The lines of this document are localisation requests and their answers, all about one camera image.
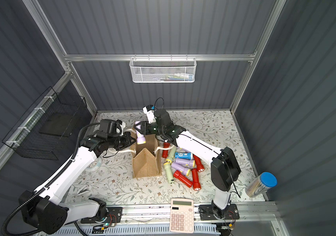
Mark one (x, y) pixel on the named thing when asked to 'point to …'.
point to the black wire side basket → (37, 134)
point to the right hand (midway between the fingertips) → (137, 126)
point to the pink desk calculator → (182, 217)
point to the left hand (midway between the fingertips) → (137, 141)
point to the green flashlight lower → (169, 172)
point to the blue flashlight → (183, 155)
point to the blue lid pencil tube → (261, 183)
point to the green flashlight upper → (171, 156)
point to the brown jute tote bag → (146, 161)
